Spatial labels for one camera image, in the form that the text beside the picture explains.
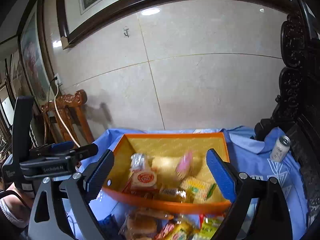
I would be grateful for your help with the yellow pastry pack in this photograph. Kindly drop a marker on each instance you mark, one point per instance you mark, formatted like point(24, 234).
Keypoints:
point(165, 167)

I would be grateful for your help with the clear white candy pack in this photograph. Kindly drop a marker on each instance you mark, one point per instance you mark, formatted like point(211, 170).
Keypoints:
point(139, 162)

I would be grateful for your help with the green yellow cracker pack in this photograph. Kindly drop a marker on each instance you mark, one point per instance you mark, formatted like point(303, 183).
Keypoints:
point(200, 191)

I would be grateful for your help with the orange cardboard box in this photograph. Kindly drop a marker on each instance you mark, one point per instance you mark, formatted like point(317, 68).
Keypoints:
point(118, 183)

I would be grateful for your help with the carved wooden chair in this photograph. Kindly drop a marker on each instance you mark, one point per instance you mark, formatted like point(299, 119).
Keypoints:
point(62, 115)

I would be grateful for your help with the blue snack bag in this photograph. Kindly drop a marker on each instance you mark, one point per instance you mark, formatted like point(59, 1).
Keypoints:
point(108, 223)

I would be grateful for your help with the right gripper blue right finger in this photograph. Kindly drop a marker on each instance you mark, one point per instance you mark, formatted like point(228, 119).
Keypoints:
point(225, 175)

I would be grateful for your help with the blue patterned tablecloth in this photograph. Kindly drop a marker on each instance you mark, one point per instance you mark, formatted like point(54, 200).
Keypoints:
point(246, 155)

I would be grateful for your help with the white beverage can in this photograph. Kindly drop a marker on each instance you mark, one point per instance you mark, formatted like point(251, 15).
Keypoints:
point(281, 148)

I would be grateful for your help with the dark carved wooden furniture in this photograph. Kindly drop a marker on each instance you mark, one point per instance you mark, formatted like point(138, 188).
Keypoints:
point(297, 110)

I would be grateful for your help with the red biscuit pack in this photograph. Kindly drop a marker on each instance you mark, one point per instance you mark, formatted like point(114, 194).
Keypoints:
point(143, 179)

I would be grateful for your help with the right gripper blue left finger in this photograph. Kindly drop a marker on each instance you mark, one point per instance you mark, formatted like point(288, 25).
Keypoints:
point(96, 173)

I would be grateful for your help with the wall socket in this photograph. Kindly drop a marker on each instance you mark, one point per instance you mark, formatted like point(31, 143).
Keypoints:
point(57, 80)

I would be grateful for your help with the framed painting left wall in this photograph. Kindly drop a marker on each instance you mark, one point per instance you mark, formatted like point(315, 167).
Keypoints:
point(32, 52)

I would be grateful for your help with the long bread clear pack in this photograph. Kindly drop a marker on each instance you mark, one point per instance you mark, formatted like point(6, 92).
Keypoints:
point(158, 214)

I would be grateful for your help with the wall hook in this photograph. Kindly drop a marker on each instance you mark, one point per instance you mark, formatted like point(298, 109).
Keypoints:
point(126, 31)

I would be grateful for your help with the pink round cookie pack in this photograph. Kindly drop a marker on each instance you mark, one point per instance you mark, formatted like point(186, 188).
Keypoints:
point(184, 167)

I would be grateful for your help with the round bun clear pack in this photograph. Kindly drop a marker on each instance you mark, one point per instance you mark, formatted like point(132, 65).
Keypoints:
point(138, 226)

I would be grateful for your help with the green melon seed bag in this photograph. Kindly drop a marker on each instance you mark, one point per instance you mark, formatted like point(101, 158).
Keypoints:
point(208, 228)

